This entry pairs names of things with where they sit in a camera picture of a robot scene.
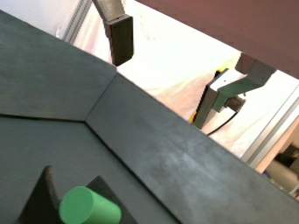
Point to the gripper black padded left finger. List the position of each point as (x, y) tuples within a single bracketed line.
[(119, 29)]

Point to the gripper metal right finger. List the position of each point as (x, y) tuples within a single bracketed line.
[(231, 82)]

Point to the green cylinder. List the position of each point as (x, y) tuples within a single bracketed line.
[(86, 207)]

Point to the black curved holder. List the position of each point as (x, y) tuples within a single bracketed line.
[(42, 207)]

